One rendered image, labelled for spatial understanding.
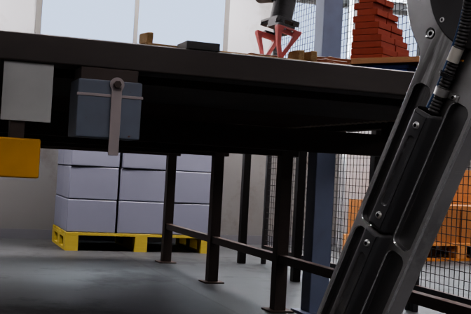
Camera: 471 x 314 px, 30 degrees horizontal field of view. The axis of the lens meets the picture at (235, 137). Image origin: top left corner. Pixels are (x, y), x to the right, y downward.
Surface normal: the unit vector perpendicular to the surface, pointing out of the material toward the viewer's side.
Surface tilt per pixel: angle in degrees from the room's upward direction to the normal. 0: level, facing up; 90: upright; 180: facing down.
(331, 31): 90
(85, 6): 90
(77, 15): 90
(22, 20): 90
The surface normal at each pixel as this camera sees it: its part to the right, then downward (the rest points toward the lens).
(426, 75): -0.78, -0.07
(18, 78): 0.34, -0.02
